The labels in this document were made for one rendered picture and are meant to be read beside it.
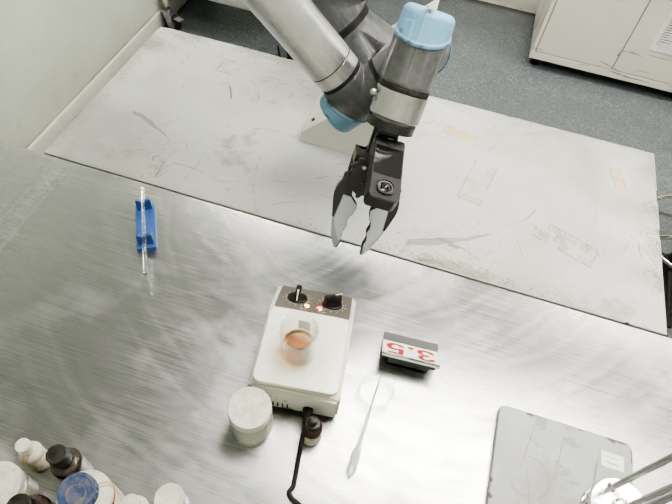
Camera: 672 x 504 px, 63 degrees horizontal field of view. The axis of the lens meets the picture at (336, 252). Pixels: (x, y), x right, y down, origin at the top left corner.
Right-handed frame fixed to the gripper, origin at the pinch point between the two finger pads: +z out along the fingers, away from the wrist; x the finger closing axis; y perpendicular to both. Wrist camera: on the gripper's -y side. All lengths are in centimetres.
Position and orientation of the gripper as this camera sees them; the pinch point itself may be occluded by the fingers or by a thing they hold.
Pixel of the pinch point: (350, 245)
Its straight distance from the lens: 86.3
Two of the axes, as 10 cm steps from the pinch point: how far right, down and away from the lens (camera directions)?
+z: -2.9, 8.6, 4.2
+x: -9.6, -2.7, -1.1
